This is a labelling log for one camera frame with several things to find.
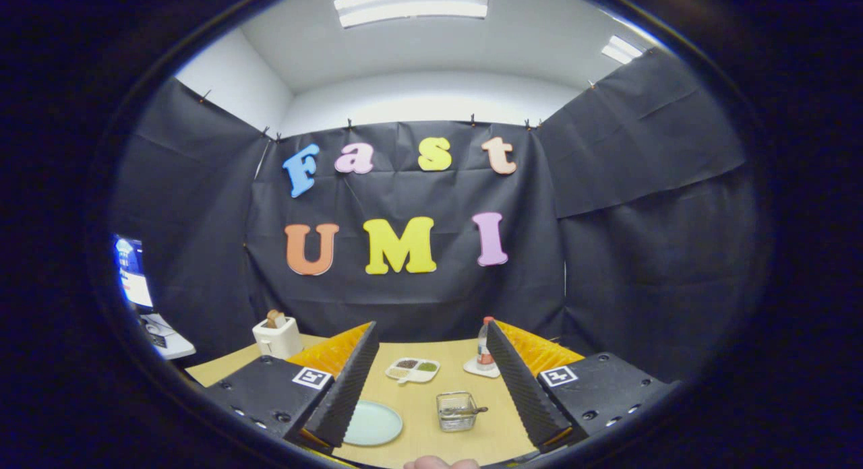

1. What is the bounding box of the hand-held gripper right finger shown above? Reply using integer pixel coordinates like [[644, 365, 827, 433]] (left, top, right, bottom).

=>
[[485, 319, 675, 454]]

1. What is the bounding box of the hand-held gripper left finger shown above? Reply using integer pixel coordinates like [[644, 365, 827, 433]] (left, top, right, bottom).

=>
[[202, 321, 380, 449]]

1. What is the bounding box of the pale green plate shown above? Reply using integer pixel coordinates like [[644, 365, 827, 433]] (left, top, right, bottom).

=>
[[344, 399, 404, 447]]

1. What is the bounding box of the clear bottle with red cap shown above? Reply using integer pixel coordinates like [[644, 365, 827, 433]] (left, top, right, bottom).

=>
[[476, 316, 496, 371]]

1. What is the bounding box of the white divided tray with beans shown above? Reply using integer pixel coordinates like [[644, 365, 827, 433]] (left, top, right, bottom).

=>
[[385, 357, 441, 385]]

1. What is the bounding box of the white toaster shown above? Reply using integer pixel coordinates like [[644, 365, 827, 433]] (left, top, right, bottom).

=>
[[252, 315, 304, 360]]

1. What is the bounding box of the white side desk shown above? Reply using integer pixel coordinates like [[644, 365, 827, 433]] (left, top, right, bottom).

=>
[[138, 313, 197, 361]]

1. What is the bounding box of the computer monitor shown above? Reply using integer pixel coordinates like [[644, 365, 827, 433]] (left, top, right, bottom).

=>
[[113, 234, 154, 309]]

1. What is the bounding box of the small ceiling light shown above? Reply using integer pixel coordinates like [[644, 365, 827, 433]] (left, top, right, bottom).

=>
[[601, 35, 645, 65]]

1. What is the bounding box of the long ceiling light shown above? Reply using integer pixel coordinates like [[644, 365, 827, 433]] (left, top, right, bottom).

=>
[[334, 0, 491, 29]]

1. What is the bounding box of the metal wire basket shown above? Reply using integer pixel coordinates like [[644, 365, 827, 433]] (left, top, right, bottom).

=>
[[436, 391, 481, 433]]

